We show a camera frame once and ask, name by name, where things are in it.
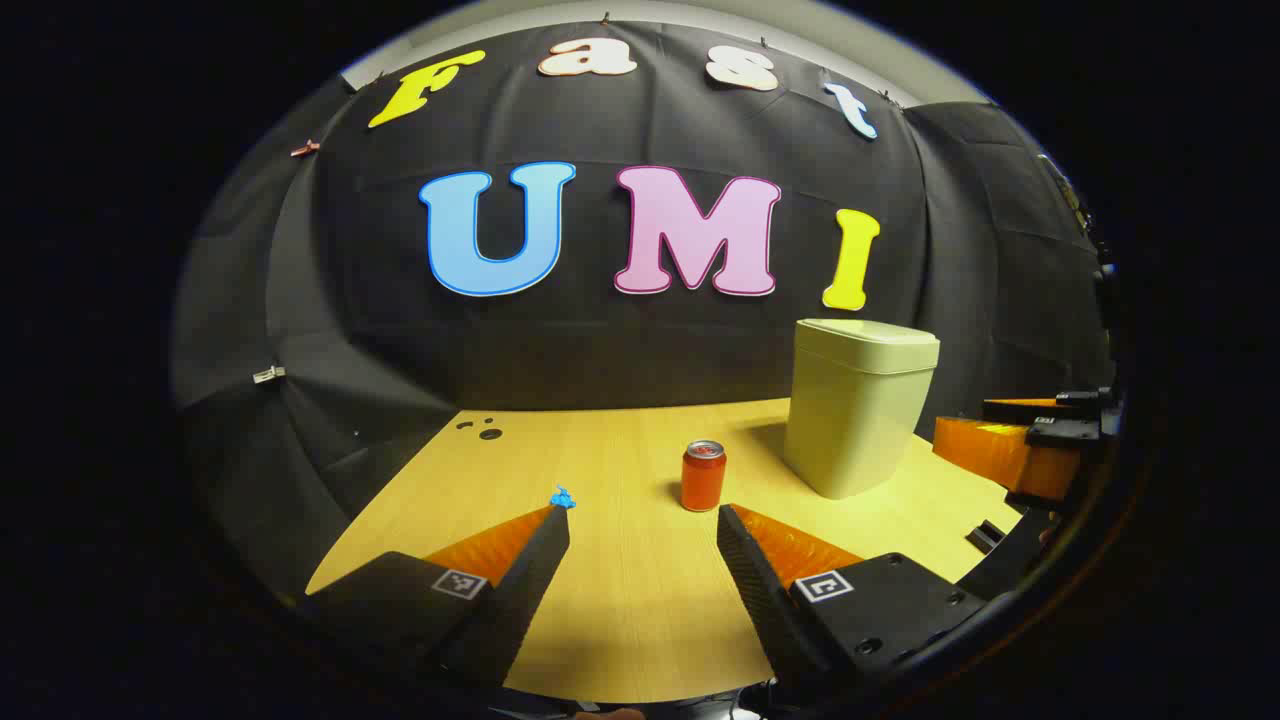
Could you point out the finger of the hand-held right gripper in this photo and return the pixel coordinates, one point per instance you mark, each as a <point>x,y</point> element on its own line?
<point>1020,408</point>
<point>1000,455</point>

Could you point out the black table edge bracket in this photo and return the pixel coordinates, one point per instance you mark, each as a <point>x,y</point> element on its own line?
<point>985,537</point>

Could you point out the black backdrop cloth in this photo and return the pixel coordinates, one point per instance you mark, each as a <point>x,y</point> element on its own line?
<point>600,340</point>

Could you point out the silver cloth clip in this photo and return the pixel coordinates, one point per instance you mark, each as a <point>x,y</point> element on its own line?
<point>268,374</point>

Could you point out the blue paper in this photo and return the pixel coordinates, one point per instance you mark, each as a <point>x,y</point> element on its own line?
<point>563,498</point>

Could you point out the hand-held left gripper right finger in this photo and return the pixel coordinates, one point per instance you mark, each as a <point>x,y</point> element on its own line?
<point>760,590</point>

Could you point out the copper cloth clip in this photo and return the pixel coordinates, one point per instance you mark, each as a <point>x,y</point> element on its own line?
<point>305,148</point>

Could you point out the wooden desktop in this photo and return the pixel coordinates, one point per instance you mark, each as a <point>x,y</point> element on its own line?
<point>630,600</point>

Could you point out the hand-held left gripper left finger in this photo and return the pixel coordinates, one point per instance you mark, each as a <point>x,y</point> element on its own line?
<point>520,590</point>

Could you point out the green desktop garbage bin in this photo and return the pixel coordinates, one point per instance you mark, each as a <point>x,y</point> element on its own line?
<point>850,420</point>

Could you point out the orange pop can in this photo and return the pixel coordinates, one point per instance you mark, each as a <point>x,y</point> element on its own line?
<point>703,485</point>

